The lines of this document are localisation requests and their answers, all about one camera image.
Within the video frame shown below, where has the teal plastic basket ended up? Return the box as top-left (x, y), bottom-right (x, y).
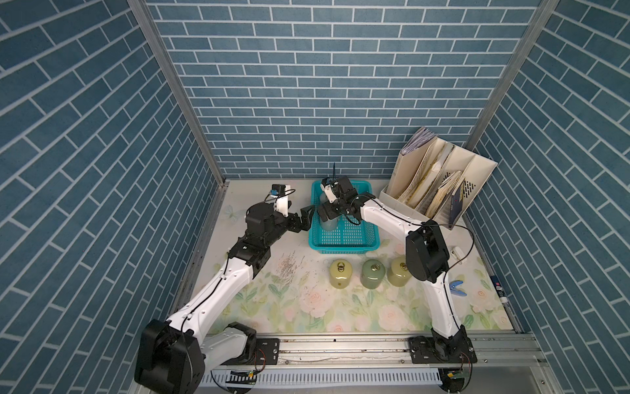
top-left (308, 181), bottom-right (380, 254)

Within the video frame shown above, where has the yellow tea canister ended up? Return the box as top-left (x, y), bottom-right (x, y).
top-left (329, 259), bottom-right (353, 290)

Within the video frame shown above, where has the dark green tea canister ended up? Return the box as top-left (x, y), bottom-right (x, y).
top-left (360, 259), bottom-right (386, 290)

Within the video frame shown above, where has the yellow-green tea canister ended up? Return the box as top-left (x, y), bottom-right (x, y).
top-left (387, 256), bottom-right (412, 287)

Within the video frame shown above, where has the grey-blue tea canister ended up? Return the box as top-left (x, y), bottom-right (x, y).
top-left (319, 218), bottom-right (339, 231)

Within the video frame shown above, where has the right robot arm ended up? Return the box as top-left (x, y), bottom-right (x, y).
top-left (318, 177), bottom-right (477, 365)

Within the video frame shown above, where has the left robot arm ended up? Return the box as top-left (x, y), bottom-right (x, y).
top-left (134, 202), bottom-right (315, 393)

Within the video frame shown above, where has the beige file organizer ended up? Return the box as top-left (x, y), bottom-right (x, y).
top-left (379, 137), bottom-right (497, 231)

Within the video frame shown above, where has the purple-grey folder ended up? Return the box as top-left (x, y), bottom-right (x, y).
top-left (400, 126), bottom-right (436, 156)

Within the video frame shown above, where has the dark blue booklet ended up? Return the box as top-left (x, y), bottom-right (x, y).
top-left (448, 179), bottom-right (465, 229)

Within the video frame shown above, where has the small white object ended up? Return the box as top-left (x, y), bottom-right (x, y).
top-left (451, 246), bottom-right (465, 262)

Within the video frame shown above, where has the blue clip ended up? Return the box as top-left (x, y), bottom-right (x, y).
top-left (449, 280), bottom-right (467, 297)

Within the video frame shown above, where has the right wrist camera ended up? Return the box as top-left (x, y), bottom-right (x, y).
top-left (320, 177), bottom-right (337, 203)

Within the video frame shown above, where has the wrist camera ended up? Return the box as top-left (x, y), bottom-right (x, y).
top-left (320, 177), bottom-right (337, 203)
top-left (270, 184), bottom-right (290, 217)

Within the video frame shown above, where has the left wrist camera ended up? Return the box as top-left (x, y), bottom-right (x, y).
top-left (270, 184), bottom-right (290, 217)

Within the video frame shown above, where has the marker pen at wall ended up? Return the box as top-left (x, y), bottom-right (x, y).
top-left (491, 275), bottom-right (509, 304)

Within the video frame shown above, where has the aluminium front rail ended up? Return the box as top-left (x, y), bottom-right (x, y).
top-left (132, 332), bottom-right (557, 394)

